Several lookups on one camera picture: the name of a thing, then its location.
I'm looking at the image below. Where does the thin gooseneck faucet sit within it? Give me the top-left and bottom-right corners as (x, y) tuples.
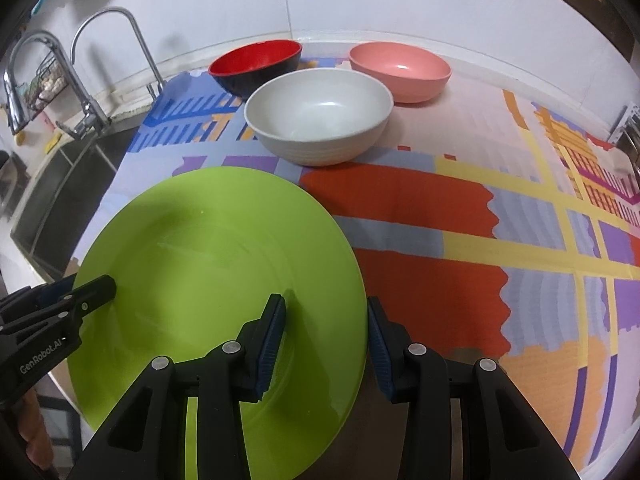
(70, 6), (166, 102)

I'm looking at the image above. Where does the black wire basket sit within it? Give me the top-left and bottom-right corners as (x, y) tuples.
(20, 50), (68, 111)

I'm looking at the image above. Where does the green plate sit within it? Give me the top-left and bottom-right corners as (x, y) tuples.
(66, 166), (369, 480)

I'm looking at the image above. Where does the red and black bowl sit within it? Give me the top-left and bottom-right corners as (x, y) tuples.
(208, 40), (303, 99)

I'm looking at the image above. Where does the metal counter shelf rack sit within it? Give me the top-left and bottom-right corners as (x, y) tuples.
(607, 105), (640, 181)

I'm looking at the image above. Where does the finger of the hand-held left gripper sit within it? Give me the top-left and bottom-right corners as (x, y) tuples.
(0, 276), (76, 318)
(0, 275), (117, 335)

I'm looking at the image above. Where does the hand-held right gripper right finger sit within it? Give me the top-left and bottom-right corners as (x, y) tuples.
(366, 296), (571, 480)

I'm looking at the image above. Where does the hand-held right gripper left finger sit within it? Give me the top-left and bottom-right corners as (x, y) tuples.
(67, 292), (288, 480)

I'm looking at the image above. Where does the person's left forearm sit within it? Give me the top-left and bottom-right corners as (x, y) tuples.
(15, 390), (51, 467)

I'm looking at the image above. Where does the colourful patterned mat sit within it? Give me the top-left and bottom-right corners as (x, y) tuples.
(70, 55), (640, 473)

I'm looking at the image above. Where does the pink bowl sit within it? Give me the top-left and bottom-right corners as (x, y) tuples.
(348, 42), (452, 105)

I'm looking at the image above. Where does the steel sink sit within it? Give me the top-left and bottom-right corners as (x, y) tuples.
(10, 125), (146, 281)

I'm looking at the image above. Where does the chrome kitchen faucet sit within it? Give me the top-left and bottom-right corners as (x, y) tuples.
(4, 30), (112, 141)

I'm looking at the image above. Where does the white bowl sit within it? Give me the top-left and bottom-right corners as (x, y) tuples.
(244, 70), (394, 167)

